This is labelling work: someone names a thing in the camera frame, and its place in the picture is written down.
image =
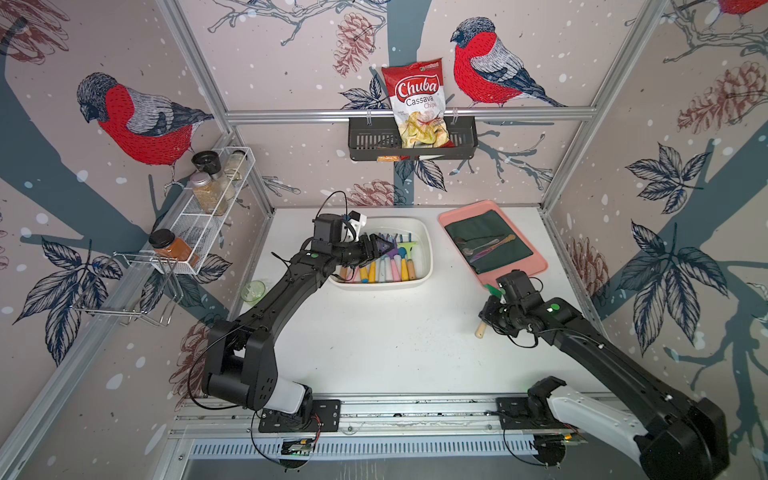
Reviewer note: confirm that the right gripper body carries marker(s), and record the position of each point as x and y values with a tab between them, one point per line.
501	316

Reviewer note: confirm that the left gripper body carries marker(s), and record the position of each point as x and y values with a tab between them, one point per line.
356	254

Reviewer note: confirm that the blue claw rake yellow handle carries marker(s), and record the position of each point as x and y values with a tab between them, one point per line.
403	264

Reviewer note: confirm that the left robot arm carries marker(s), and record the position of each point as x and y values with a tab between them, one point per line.
240	363

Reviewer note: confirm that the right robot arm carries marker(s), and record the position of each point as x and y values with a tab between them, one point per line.
668	434

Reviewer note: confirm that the white storage box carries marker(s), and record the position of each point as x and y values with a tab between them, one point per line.
422	253

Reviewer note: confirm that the pink tray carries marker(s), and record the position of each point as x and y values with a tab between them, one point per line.
531	266

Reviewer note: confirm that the purple iridescent knife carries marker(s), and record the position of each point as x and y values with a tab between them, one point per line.
491	247

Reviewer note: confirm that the dark green cloth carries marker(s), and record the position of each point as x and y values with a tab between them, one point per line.
488	224

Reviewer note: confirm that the green plastic cup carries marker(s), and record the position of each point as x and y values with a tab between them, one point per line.
253	292

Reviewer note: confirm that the clear spice jar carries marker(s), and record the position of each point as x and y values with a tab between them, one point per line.
236	165

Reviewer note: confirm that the Chuba cassava chips bag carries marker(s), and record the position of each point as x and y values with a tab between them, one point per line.
416	93

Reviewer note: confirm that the silver lid spice jar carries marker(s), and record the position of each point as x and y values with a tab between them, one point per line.
208	194

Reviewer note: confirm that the black lid spice jar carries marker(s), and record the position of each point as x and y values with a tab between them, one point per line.
208	162

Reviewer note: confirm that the orange spice jar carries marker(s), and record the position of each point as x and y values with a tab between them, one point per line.
167	244

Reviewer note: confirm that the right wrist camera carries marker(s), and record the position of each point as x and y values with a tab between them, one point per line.
517	287

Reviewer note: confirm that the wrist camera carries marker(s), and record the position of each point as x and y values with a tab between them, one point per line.
334	228
517	287

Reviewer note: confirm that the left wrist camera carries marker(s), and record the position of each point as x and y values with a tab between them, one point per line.
334	228

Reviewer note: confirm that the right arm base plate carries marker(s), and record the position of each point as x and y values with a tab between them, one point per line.
516	414

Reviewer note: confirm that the black wall basket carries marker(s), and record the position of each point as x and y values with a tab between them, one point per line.
368	140

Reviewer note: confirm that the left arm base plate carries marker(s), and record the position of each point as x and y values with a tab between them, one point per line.
313	416

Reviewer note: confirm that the white wire spice rack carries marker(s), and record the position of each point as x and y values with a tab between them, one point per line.
201	231

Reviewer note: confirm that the wire cup holder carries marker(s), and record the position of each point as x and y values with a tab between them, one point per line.
149	290

